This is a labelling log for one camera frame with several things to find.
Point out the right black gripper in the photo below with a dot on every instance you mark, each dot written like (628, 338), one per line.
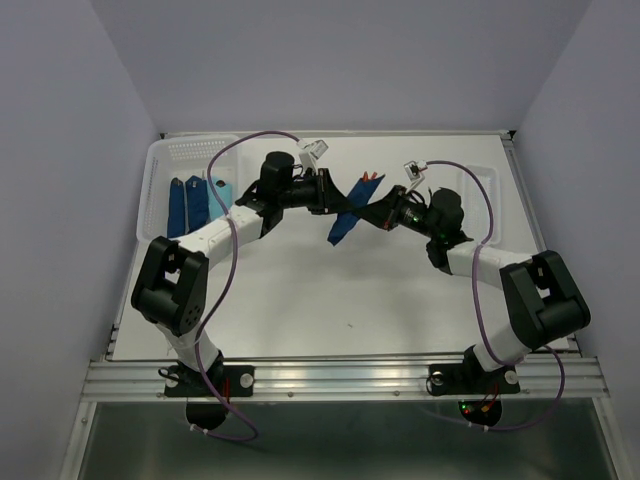
(394, 203)

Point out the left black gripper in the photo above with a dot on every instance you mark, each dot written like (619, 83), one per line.
(323, 190)

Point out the dark blue paper napkin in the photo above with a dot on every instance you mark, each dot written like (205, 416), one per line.
(358, 197)

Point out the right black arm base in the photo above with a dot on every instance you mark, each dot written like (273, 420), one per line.
(479, 392)

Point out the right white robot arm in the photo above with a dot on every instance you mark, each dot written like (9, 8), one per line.
(542, 299)

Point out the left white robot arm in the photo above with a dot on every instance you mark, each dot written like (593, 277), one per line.
(171, 288)

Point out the light blue napkin roll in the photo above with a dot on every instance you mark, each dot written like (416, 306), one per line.
(222, 191)

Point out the dark blue napkin roll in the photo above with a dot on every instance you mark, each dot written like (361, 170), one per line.
(197, 203)
(176, 223)

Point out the white perforated plastic basket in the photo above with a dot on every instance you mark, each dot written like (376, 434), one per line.
(182, 158)

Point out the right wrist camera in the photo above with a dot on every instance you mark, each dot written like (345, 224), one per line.
(415, 173)

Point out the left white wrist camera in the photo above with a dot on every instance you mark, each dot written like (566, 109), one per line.
(310, 153)

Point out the aluminium front rail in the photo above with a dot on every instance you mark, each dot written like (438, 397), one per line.
(405, 378)

